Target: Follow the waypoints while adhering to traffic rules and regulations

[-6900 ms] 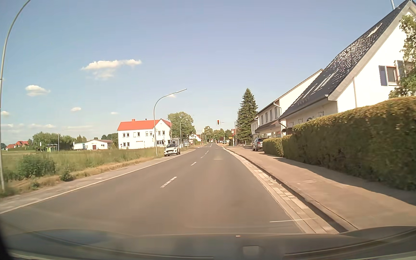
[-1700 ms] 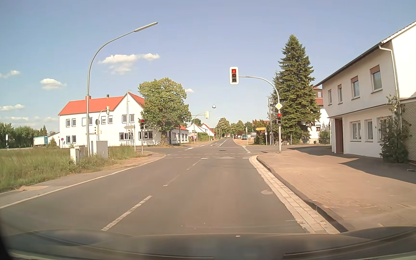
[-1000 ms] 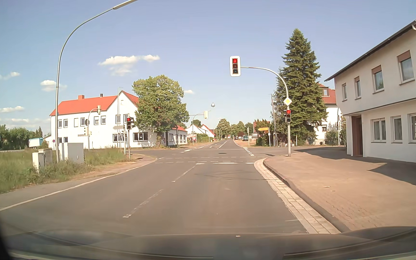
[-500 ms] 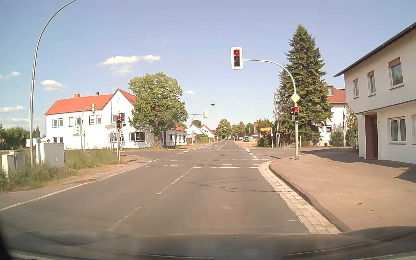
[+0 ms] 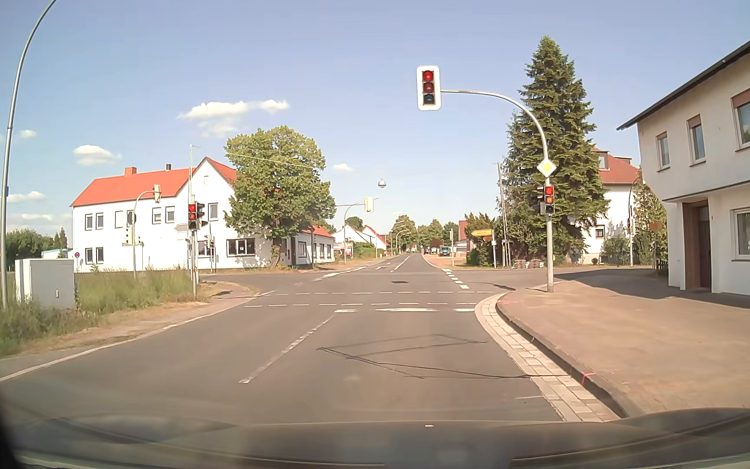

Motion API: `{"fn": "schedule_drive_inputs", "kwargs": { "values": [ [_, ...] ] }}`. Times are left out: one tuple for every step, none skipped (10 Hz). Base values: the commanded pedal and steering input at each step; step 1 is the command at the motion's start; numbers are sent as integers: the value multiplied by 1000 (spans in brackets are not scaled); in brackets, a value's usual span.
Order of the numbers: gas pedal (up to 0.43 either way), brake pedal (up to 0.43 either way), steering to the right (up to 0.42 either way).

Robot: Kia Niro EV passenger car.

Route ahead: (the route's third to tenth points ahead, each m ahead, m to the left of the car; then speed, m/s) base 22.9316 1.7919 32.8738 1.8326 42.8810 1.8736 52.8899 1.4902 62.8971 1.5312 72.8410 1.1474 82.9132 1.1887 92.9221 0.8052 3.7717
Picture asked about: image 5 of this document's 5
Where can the white houses with red roofs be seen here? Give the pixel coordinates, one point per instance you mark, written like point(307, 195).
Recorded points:
point(362, 236)

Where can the row of trees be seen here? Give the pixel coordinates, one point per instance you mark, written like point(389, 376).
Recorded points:
point(424, 233)

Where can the low white building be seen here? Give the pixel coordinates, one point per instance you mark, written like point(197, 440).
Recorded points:
point(313, 247)

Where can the yellow direction sign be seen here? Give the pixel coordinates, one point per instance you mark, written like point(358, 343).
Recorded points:
point(482, 233)

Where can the large leafy tree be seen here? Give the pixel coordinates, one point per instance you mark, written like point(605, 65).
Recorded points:
point(277, 182)

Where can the grey pole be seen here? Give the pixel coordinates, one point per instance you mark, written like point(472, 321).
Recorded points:
point(502, 215)

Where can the grey asphalt road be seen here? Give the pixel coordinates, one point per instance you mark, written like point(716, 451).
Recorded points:
point(375, 365)

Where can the road markings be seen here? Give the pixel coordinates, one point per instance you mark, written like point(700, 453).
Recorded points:
point(282, 354)

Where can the tall dark conifer tree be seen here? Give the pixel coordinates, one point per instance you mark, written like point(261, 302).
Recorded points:
point(554, 143)

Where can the car's own bonnet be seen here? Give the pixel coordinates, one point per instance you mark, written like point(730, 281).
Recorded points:
point(414, 443)

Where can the white house with red roof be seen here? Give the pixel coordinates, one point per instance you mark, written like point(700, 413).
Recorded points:
point(616, 202)
point(160, 225)

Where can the green bush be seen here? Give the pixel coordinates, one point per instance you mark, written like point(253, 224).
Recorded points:
point(616, 249)

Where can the sandy pavement strip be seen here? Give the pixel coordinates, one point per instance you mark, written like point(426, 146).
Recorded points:
point(134, 325)

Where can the grass verge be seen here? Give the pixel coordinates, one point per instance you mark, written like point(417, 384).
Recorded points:
point(121, 290)

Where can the reddish paved pavement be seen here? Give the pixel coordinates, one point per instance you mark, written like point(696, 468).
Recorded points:
point(661, 345)

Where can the grey street cabinet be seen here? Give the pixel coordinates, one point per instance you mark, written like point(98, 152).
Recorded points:
point(45, 282)

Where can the white building with dark roof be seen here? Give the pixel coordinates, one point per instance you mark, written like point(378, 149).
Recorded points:
point(726, 169)

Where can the green trees behind verge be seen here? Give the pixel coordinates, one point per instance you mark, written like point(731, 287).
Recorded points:
point(17, 244)

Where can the traffic light on straight post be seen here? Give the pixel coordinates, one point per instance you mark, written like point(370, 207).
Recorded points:
point(193, 218)

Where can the tall curved lamp post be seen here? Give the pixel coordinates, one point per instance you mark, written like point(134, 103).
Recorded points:
point(5, 195)

